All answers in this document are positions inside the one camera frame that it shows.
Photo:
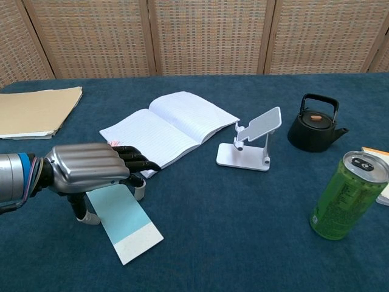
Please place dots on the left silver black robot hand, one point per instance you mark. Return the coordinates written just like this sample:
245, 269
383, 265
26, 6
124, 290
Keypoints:
85, 164

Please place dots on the light blue bookmark pink tassel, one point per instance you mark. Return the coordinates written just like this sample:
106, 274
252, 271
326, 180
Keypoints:
127, 219

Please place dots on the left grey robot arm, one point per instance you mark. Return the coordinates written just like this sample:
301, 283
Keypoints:
12, 173

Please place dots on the tan paper folder stack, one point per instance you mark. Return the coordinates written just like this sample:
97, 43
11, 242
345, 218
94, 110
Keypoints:
30, 112

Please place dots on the open white lined notebook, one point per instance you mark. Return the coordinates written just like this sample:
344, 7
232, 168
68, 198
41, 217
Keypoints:
182, 121

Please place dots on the blue felt table mat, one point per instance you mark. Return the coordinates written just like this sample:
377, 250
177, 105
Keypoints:
212, 228

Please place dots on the woven wooden folding screen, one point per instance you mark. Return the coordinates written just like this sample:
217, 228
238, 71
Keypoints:
206, 36

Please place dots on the white folding phone stand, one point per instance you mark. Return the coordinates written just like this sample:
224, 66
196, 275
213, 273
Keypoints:
261, 121

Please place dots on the black teapot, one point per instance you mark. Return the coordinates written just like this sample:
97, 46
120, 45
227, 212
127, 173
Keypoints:
310, 137

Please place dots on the green drink can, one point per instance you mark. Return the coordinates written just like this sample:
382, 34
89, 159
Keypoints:
343, 200

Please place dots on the cream notepad orange binding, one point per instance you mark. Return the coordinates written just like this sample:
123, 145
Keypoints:
380, 151

